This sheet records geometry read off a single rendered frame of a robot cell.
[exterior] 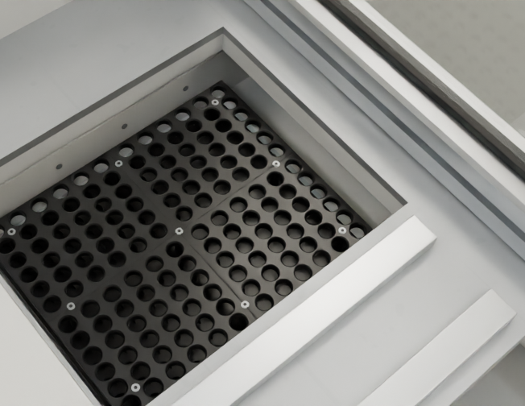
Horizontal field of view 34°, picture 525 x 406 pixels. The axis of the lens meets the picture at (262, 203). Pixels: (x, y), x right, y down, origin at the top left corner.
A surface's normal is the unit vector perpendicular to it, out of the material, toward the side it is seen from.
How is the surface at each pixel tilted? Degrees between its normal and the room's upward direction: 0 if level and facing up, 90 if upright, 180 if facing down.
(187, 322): 0
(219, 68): 90
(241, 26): 0
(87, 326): 0
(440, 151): 90
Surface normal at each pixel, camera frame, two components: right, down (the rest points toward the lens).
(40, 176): 0.65, 0.68
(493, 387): 0.06, -0.51
